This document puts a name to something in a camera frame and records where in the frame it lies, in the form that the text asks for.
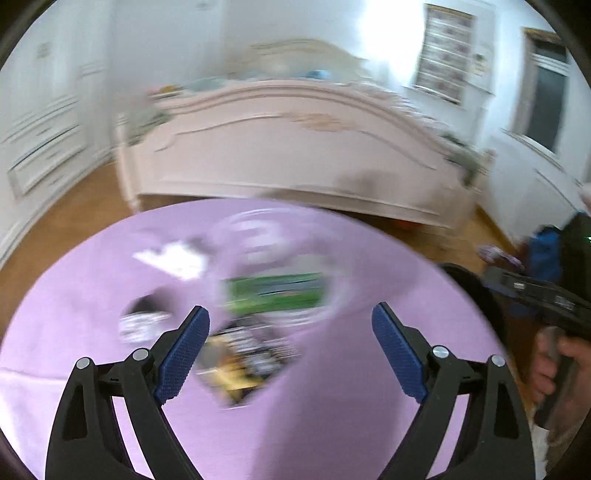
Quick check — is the black yellow snack wrapper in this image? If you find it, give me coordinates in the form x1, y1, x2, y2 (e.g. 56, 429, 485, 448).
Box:
194, 316, 301, 408

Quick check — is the black trash bin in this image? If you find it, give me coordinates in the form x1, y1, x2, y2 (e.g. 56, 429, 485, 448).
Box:
438, 262, 538, 383

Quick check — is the person's right hand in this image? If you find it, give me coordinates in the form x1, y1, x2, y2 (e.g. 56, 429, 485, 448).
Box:
529, 328, 590, 408

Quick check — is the blue towel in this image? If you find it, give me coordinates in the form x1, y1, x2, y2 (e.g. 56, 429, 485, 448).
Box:
526, 226, 562, 283

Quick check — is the purple round tablecloth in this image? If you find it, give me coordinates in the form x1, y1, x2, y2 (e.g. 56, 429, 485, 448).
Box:
1, 199, 502, 479

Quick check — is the green gum pack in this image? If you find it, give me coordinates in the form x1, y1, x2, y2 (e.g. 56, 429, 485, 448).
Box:
224, 272, 328, 316

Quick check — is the dark window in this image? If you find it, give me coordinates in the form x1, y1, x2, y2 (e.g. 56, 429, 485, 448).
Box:
511, 28, 570, 156

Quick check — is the floral window blind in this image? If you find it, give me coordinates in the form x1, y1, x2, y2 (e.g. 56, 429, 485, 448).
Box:
414, 4, 476, 105

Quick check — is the blue plush toy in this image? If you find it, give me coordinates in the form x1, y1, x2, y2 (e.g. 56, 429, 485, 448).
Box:
300, 69, 332, 81

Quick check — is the white wardrobe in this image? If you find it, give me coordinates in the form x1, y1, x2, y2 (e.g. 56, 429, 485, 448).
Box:
1, 21, 111, 260

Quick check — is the white bed frame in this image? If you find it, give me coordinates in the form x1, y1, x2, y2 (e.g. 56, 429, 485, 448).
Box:
116, 39, 495, 230

